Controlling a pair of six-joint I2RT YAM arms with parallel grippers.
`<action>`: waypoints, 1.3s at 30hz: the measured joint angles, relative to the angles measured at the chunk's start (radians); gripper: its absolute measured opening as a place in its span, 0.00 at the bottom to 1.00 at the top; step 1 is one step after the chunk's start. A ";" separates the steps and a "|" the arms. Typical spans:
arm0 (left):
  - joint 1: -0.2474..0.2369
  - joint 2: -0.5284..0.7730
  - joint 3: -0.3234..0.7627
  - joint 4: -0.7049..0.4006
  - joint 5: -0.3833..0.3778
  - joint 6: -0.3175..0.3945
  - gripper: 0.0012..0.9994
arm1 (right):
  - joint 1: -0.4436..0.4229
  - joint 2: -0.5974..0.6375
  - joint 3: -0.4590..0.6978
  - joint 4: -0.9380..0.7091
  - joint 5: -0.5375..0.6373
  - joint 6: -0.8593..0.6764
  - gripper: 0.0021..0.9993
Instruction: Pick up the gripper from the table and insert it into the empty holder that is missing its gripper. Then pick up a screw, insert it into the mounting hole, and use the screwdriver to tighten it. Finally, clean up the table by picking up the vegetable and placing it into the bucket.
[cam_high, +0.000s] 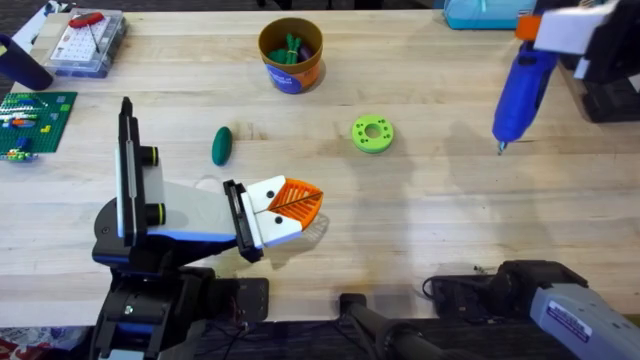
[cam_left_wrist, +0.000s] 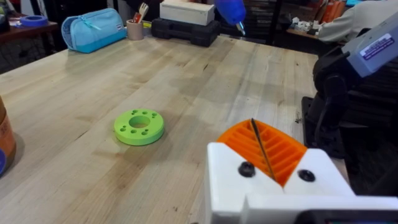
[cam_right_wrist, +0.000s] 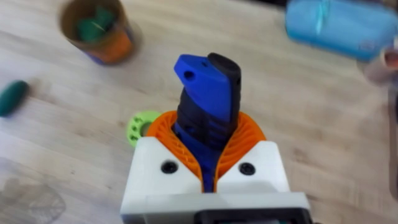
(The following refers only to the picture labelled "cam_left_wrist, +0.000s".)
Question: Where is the white orange left gripper left finger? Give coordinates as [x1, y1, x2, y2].
[204, 118, 284, 224]

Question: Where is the white orange left gripper right finger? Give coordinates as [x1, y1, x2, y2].
[252, 119, 356, 197]

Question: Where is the blue electric screwdriver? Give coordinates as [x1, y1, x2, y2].
[213, 0, 247, 36]

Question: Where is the green disc with holes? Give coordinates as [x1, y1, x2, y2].
[113, 108, 165, 146]

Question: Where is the black plastic case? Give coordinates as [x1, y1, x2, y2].
[151, 17, 221, 48]

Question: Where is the dark drawer cabinet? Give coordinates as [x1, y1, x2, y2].
[242, 0, 282, 45]

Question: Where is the person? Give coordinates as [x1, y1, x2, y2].
[317, 0, 398, 43]

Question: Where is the white box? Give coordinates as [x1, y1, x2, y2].
[159, 0, 216, 26]

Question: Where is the beige cup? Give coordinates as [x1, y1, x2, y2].
[126, 19, 144, 41]

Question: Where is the wooden fork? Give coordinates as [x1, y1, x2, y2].
[138, 2, 150, 22]

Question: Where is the blue soft zip bag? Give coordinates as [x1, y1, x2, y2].
[61, 7, 127, 54]

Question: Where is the orange toy tub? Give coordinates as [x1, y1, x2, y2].
[0, 96, 17, 177]

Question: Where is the blue tape roll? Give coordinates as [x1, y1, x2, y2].
[19, 14, 49, 28]

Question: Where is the brown side table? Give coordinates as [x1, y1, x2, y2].
[0, 12, 60, 74]

